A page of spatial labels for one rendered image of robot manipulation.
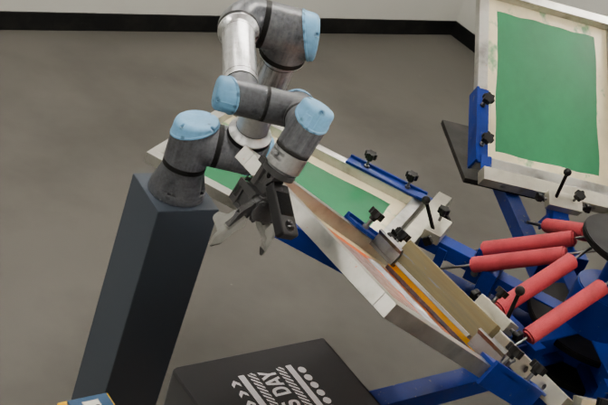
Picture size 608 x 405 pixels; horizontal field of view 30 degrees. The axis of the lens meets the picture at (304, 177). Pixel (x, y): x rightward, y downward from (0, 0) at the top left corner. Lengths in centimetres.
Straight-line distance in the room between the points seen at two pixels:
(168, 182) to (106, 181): 235
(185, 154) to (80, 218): 213
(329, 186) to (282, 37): 125
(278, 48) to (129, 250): 77
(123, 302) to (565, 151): 178
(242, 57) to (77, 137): 322
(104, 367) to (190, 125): 80
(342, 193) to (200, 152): 100
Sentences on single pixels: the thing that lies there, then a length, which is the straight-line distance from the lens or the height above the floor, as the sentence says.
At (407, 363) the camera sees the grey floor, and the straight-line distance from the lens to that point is 483.
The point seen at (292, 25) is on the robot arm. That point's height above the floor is 180.
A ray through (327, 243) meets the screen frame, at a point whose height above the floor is 154.
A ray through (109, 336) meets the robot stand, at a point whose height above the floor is 72.
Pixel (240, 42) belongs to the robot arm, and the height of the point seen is 180.
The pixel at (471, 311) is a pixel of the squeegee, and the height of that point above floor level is 128.
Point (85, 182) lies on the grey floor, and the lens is 527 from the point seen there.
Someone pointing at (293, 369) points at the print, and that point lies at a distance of 299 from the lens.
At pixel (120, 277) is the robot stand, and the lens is 317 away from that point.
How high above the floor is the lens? 277
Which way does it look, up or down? 28 degrees down
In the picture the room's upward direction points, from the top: 20 degrees clockwise
